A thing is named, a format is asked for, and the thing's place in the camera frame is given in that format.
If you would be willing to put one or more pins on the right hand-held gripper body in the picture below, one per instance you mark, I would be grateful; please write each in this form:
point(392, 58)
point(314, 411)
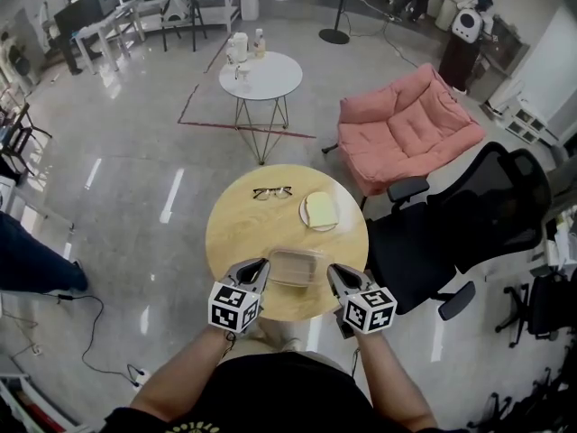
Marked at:
point(369, 310)

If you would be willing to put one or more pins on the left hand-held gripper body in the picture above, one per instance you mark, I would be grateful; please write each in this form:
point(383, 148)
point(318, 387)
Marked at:
point(234, 307)

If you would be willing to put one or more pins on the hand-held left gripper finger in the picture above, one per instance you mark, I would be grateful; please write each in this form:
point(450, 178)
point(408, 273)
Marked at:
point(263, 278)
point(245, 267)

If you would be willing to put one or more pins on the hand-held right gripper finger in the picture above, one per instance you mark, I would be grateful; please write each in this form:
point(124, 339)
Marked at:
point(358, 280)
point(337, 280)

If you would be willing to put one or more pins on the person's right forearm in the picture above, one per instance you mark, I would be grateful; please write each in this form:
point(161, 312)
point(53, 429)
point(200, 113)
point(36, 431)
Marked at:
point(392, 377)

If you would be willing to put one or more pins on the person's left forearm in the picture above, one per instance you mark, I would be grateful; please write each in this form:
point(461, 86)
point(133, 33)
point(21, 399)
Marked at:
point(180, 372)

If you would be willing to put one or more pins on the clear plastic container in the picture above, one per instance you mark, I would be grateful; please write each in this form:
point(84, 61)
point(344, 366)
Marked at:
point(295, 266)

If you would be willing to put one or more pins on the round wooden table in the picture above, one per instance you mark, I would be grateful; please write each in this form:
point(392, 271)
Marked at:
point(252, 228)

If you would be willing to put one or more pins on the person's legs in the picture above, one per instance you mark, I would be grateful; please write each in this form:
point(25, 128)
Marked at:
point(281, 336)

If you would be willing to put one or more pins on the white plate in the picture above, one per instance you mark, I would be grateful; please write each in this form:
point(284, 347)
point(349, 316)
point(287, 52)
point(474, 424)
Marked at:
point(311, 221)

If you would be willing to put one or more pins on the slice of bread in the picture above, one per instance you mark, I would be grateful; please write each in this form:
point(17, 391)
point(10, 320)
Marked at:
point(321, 209)

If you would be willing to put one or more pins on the black-framed glasses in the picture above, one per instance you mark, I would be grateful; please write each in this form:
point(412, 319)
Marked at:
point(272, 192)

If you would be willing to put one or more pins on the person's black shirt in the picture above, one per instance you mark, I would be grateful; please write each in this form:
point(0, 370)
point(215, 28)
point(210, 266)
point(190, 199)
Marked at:
point(279, 395)

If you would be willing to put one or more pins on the black mesh office chair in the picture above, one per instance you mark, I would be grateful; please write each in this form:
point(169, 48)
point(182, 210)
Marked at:
point(455, 233)

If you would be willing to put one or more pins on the pink cushioned sofa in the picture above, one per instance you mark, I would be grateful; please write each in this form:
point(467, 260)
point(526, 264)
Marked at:
point(405, 129)

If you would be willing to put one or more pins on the black office chair base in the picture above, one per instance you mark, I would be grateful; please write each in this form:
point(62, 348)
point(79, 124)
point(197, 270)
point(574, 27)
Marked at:
point(536, 305)

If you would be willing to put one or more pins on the round white table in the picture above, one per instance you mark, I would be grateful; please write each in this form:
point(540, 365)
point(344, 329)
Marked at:
point(266, 77)

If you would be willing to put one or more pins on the white jug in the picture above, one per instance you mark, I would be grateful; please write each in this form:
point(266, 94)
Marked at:
point(239, 48)

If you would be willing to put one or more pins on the clear bottle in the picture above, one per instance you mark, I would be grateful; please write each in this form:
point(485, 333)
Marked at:
point(259, 43)

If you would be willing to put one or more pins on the white storage cabinet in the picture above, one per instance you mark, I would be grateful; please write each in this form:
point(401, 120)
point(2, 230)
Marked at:
point(529, 122)

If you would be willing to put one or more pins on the black pole stand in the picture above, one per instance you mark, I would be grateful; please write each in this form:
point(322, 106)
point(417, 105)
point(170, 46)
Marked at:
point(336, 21)

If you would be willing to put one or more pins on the dark wooden chair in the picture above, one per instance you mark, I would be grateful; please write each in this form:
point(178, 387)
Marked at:
point(18, 131)

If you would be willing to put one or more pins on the black chair with white cover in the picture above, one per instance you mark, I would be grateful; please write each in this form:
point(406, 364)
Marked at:
point(178, 9)

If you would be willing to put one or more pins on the white desk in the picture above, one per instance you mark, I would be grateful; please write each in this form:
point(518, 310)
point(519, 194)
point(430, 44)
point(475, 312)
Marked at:
point(108, 27)

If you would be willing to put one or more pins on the white backpack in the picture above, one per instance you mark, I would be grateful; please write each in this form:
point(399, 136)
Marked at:
point(469, 24)

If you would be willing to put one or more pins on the black monitor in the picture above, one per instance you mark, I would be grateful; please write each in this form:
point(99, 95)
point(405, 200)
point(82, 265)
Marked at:
point(83, 14)

